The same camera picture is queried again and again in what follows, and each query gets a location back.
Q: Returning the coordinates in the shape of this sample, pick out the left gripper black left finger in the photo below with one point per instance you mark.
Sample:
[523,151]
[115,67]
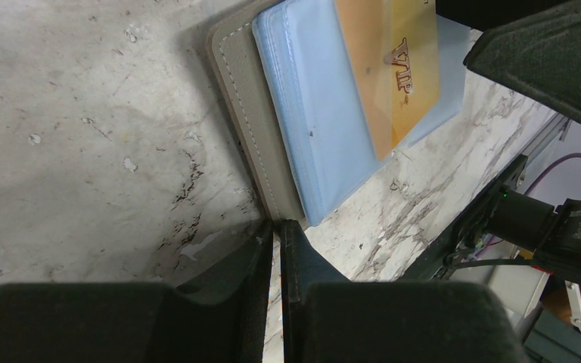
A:
[218,316]

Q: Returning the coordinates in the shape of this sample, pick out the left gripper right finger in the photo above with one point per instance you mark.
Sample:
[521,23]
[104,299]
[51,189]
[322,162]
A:
[329,318]

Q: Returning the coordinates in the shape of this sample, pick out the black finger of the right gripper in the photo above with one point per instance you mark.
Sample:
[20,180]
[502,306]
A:
[538,56]

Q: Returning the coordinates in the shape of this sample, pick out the grey card holder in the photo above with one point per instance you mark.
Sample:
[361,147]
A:
[286,76]

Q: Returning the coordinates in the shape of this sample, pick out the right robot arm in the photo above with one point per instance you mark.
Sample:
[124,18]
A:
[552,234]

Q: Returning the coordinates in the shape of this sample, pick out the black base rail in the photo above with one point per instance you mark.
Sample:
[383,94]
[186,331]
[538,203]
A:
[465,233]

